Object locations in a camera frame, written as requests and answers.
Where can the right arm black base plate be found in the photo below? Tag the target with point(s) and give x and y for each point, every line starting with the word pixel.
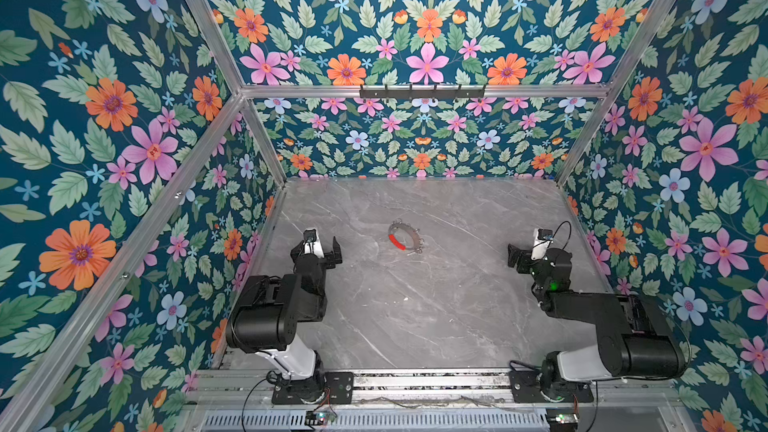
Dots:
pixel 528 386

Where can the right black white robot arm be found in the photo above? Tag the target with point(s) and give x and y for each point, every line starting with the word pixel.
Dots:
pixel 632 338

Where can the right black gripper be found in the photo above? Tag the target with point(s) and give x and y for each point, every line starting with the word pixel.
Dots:
pixel 522 256

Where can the black hook rail on frame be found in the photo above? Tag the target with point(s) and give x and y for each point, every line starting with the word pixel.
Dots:
pixel 439 92

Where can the large keyring with red grip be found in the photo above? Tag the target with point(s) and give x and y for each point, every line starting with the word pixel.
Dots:
pixel 405 237

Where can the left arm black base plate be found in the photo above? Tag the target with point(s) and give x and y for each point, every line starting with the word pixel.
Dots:
pixel 335 388

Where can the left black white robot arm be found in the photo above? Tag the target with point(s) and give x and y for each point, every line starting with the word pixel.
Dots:
pixel 264 322

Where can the left small circuit board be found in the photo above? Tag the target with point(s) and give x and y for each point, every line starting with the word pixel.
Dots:
pixel 316 419

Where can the white slotted cable duct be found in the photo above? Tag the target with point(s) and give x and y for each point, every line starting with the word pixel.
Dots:
pixel 379 420

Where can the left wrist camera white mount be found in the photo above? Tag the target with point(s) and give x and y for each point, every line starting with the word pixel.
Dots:
pixel 312 244

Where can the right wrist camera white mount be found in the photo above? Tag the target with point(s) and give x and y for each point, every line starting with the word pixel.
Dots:
pixel 543 239

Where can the small circuit board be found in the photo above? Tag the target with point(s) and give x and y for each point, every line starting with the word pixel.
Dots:
pixel 316 419
pixel 562 421

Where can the aluminium front rail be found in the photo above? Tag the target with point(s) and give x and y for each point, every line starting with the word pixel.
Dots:
pixel 500 386

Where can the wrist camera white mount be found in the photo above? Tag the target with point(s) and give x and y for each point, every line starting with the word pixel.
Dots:
pixel 543 239
pixel 312 244

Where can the right small circuit board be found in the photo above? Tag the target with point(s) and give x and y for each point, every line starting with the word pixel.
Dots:
pixel 562 421

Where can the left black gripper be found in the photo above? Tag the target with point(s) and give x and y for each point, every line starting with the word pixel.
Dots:
pixel 327 253

